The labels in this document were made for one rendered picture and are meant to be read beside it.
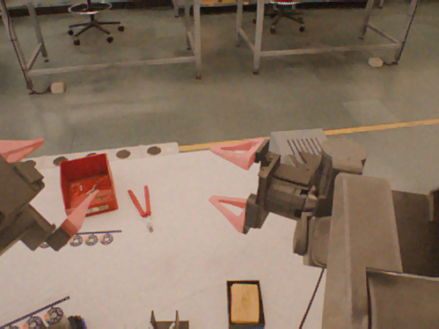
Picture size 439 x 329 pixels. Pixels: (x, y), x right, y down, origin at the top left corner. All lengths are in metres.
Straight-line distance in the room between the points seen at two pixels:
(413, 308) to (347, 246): 0.04
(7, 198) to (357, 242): 0.28
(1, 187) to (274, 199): 0.34
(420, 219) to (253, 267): 0.40
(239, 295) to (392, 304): 0.41
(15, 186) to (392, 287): 0.30
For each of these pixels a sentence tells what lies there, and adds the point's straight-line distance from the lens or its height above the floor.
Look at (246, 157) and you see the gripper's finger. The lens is 0.48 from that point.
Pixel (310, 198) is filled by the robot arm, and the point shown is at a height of 0.93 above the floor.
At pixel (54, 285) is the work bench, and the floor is 0.75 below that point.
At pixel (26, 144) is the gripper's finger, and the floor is 1.02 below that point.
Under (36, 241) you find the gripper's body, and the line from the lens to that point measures 0.46.
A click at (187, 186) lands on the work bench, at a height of 0.75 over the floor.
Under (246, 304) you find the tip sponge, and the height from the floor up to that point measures 0.76.
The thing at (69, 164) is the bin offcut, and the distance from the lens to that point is 0.80.
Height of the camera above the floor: 1.27
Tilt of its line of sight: 40 degrees down
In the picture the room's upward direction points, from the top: straight up
